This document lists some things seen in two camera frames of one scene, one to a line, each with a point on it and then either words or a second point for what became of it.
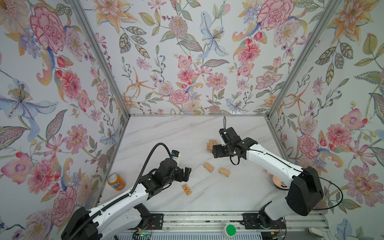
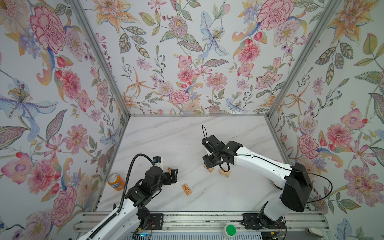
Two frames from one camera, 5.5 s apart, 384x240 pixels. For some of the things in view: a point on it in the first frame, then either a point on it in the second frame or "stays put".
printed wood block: (187, 191) stays put
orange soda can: (116, 181) stays put
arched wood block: (209, 167) stays put
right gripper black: (218, 147) → (205, 161)
